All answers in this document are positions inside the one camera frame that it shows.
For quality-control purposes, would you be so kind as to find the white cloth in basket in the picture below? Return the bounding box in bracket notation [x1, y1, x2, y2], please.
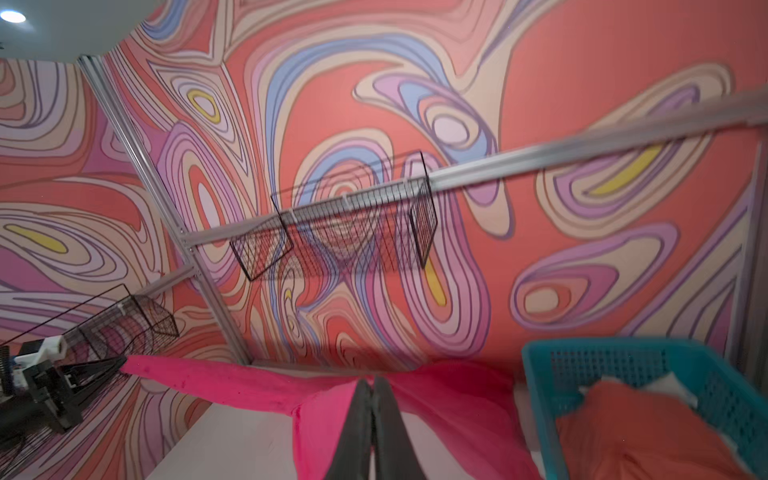
[578, 372, 699, 409]

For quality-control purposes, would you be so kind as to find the aluminium horizontal back bar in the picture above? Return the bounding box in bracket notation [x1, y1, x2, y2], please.
[182, 85, 767, 247]

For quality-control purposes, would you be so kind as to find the black wire basket left wall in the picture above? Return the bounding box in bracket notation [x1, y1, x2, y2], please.
[1, 284, 180, 373]

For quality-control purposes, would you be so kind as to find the teal plastic basket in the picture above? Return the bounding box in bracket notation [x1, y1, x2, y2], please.
[522, 337, 767, 479]

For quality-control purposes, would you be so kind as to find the magenta t shirt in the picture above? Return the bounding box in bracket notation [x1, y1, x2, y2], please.
[121, 356, 540, 479]

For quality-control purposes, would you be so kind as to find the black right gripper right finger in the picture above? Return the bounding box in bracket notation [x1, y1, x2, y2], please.
[372, 376, 426, 480]

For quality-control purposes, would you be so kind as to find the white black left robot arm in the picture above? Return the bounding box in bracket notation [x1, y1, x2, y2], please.
[1, 336, 126, 449]

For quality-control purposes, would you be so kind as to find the aluminium left wall bar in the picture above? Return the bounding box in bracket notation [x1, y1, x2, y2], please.
[132, 265, 197, 297]

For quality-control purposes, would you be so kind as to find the black wire basket back wall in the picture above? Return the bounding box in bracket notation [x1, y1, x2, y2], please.
[229, 146, 438, 281]

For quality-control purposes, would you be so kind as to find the coral red t shirt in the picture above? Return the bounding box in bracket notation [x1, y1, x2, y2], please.
[556, 381, 753, 479]

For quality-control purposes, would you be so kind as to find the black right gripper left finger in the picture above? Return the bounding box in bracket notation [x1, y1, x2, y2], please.
[324, 379, 373, 480]

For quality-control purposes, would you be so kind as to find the aluminium frame corner post left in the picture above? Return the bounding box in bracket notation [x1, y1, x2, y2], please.
[77, 55, 253, 365]

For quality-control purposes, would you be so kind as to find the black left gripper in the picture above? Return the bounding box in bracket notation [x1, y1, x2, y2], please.
[1, 355, 127, 438]

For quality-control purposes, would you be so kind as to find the black wire basket wall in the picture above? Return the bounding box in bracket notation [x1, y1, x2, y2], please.
[1, 284, 180, 373]
[229, 146, 438, 281]

